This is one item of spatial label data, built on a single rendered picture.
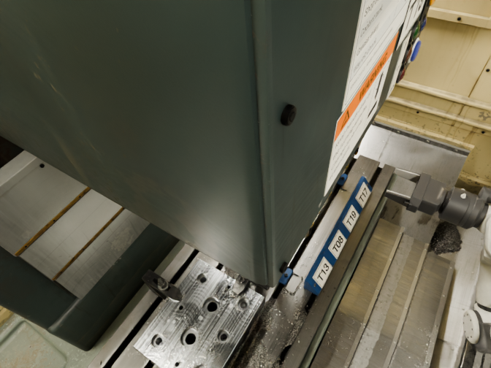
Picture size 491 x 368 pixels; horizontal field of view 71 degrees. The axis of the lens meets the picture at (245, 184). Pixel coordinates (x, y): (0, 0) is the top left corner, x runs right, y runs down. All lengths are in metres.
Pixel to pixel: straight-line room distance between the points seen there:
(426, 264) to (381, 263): 0.18
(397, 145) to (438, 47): 0.43
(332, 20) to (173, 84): 0.09
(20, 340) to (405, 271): 1.47
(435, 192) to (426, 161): 0.62
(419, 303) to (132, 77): 1.27
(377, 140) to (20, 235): 1.34
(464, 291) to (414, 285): 0.20
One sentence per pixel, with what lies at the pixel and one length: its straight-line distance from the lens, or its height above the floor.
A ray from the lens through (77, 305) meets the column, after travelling 1.29.
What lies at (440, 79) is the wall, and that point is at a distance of 1.47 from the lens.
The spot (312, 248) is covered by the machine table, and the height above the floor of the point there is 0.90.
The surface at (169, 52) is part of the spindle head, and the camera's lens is 0.17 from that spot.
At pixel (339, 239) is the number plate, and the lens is 1.16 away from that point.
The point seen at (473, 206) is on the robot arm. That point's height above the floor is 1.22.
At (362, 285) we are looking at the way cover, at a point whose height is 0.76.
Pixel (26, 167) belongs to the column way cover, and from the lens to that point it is 0.88.
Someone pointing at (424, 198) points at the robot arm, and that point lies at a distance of 0.97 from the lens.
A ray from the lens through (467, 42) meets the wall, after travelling 1.39.
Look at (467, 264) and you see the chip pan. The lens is 1.58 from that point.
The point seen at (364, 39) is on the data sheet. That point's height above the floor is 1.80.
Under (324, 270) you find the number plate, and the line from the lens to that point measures 1.11.
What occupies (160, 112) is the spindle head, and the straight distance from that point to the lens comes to 0.21.
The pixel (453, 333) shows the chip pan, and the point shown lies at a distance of 1.44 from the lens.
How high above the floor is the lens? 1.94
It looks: 52 degrees down
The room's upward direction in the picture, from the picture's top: 7 degrees counter-clockwise
